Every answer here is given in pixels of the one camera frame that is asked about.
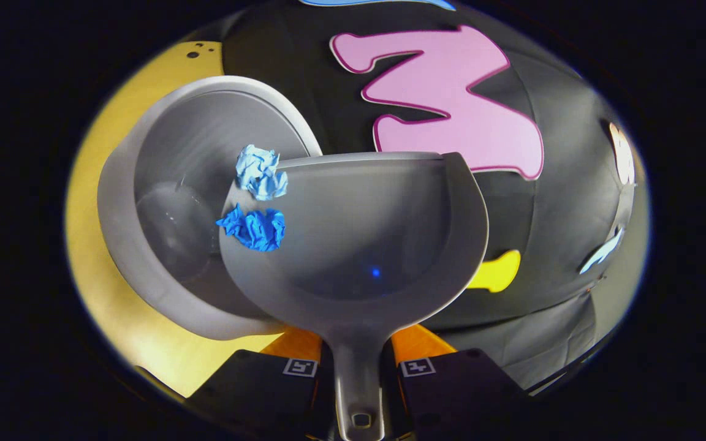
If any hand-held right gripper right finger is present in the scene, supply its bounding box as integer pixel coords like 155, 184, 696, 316
390, 325, 529, 441

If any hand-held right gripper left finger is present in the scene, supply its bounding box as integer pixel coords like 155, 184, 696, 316
184, 328, 336, 441

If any dark blue paper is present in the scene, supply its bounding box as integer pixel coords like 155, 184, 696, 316
216, 203, 286, 252

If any grey dustpan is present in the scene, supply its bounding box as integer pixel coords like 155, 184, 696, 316
218, 151, 490, 441

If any light blue paper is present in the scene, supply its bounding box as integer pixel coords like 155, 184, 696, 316
235, 145, 289, 202

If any grey ribbed garbage bin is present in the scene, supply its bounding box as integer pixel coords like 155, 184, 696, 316
97, 75, 324, 341

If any black backdrop cloth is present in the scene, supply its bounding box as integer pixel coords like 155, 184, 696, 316
221, 0, 639, 393

